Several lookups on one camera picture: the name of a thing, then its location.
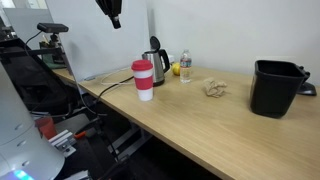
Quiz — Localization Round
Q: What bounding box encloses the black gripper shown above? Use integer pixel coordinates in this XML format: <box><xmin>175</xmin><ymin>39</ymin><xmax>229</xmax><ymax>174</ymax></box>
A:
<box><xmin>95</xmin><ymin>0</ymin><xmax>123</xmax><ymax>30</ymax></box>

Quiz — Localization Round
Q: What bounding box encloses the stainless steel electric kettle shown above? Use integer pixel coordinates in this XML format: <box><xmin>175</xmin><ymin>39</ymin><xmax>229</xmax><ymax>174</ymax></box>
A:
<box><xmin>141</xmin><ymin>35</ymin><xmax>171</xmax><ymax>88</ymax></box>

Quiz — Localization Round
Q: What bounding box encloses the white partition board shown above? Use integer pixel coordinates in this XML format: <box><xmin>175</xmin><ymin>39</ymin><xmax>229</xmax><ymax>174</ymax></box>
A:
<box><xmin>44</xmin><ymin>0</ymin><xmax>152</xmax><ymax>83</ymax></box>

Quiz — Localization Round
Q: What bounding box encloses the red and white travel cup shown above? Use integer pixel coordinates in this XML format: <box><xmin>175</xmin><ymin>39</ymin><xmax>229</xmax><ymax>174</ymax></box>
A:
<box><xmin>130</xmin><ymin>59</ymin><xmax>155</xmax><ymax>102</ymax></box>

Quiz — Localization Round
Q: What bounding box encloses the yellow lemon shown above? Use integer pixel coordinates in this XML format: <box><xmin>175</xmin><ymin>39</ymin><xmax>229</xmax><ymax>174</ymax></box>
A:
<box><xmin>171</xmin><ymin>62</ymin><xmax>182</xmax><ymax>77</ymax></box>

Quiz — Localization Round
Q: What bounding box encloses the green box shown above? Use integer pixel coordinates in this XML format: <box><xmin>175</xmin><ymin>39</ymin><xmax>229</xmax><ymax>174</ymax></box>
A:
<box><xmin>40</xmin><ymin>53</ymin><xmax>67</xmax><ymax>70</ymax></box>

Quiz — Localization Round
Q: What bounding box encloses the clear plastic water bottle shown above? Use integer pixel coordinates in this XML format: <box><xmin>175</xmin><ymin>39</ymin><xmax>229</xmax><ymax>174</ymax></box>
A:
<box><xmin>179</xmin><ymin>49</ymin><xmax>193</xmax><ymax>84</ymax></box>

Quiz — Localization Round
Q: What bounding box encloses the grey background panel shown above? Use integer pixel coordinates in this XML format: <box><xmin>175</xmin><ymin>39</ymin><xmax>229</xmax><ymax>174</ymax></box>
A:
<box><xmin>3</xmin><ymin>7</ymin><xmax>55</xmax><ymax>51</ymax></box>

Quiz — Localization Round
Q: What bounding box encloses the crumpled brown paper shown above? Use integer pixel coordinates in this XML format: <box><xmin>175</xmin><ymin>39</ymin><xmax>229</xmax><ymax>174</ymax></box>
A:
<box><xmin>202</xmin><ymin>77</ymin><xmax>229</xmax><ymax>99</ymax></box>

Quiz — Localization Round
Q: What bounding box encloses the red plastic cup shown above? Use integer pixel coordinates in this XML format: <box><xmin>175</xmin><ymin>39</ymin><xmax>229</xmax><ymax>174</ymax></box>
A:
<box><xmin>34</xmin><ymin>116</ymin><xmax>58</xmax><ymax>141</ymax></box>

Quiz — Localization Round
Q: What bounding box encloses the black plastic bin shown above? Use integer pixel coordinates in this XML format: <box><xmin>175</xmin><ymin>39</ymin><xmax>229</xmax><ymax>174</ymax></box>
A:
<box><xmin>250</xmin><ymin>59</ymin><xmax>306</xmax><ymax>119</ymax></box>

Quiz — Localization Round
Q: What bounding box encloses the black desk stand base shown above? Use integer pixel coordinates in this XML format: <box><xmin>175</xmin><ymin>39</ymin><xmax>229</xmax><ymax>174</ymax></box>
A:
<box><xmin>296</xmin><ymin>65</ymin><xmax>318</xmax><ymax>97</ymax></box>

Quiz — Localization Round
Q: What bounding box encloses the white cable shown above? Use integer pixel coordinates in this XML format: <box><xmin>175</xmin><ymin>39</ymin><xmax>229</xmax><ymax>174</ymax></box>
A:
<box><xmin>99</xmin><ymin>66</ymin><xmax>135</xmax><ymax>86</ymax></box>

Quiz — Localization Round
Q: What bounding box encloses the black stereo camera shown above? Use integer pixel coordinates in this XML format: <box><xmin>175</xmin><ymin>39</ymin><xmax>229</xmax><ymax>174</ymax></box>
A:
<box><xmin>36</xmin><ymin>22</ymin><xmax>70</xmax><ymax>34</ymax></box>

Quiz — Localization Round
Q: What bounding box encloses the black kettle power cable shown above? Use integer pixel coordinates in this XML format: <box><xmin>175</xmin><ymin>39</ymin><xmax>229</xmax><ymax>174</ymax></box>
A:
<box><xmin>95</xmin><ymin>75</ymin><xmax>135</xmax><ymax>105</ymax></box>

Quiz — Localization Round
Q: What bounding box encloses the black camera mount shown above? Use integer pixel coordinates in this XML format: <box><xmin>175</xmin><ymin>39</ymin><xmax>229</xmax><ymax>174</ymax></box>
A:
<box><xmin>39</xmin><ymin>32</ymin><xmax>66</xmax><ymax>64</ymax></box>

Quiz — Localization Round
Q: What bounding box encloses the orange tool handle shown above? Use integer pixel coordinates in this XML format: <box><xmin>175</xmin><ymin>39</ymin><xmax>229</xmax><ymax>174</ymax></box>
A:
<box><xmin>73</xmin><ymin>130</ymin><xmax>88</xmax><ymax>140</ymax></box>

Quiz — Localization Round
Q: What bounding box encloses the aluminium bracket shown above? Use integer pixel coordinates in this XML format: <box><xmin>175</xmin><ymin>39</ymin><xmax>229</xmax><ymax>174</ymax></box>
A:
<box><xmin>48</xmin><ymin>129</ymin><xmax>78</xmax><ymax>158</ymax></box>

